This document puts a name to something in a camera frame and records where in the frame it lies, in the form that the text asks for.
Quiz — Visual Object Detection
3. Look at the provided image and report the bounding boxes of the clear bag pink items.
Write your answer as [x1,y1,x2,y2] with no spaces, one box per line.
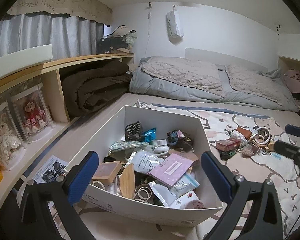
[241,145,255,158]

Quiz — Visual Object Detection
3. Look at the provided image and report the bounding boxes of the pink cartoon blanket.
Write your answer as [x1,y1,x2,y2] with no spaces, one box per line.
[79,103,300,239]

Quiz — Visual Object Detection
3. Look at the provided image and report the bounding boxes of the brown leather pouch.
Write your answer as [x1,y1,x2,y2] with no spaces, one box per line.
[236,127,253,140]

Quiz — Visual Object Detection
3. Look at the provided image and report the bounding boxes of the small black box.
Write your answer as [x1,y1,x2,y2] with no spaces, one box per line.
[220,151,230,161]

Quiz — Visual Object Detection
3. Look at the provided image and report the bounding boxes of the dark red cardboard box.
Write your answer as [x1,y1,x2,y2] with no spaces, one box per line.
[216,138,241,152]

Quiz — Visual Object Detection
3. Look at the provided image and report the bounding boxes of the right quilted pillow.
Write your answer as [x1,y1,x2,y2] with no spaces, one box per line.
[225,64,286,106]

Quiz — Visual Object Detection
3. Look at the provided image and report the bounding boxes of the quilted pillow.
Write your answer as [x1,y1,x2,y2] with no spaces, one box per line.
[225,64,286,106]
[142,56,224,97]

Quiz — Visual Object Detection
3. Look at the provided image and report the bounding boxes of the white dress doll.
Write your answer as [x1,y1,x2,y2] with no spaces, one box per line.
[0,113,21,169]

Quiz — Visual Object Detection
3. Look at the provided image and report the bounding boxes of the wooden fan piece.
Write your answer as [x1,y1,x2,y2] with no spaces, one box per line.
[120,163,135,199]

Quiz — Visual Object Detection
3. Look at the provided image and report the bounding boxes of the red dress doll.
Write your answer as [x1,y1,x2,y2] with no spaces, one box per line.
[23,100,46,135]

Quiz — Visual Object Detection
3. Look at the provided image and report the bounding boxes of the pink card packet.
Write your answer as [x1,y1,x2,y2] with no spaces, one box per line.
[148,154,193,186]

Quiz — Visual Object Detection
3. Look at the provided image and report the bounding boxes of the wooden shelf unit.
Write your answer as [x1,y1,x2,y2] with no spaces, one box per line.
[0,53,134,209]

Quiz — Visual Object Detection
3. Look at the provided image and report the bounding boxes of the white storage box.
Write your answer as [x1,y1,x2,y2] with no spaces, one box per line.
[65,106,223,227]

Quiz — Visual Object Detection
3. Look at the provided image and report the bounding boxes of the black hair claw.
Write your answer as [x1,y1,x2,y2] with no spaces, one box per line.
[125,121,141,141]

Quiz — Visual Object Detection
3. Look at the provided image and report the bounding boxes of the left quilted pillow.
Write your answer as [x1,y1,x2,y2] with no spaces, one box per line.
[142,56,224,97]

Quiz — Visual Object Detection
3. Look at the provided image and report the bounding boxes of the brown folded blanket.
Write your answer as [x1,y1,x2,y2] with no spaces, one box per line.
[62,60,132,116]

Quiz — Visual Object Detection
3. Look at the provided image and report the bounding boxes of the grey duvet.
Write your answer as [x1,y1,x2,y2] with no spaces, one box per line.
[129,56,299,112]

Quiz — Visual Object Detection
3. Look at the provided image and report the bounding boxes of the hanging white paper bag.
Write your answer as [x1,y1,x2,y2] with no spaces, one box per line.
[166,5,184,38]

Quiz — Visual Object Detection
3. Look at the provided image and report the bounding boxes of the grey curtain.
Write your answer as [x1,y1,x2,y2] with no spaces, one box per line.
[0,12,104,60]

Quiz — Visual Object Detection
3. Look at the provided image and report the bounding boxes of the white cap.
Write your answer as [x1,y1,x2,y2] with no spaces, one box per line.
[111,25,136,37]

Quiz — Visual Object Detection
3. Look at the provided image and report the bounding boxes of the white ring hoop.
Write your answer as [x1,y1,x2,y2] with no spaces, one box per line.
[254,127,271,145]

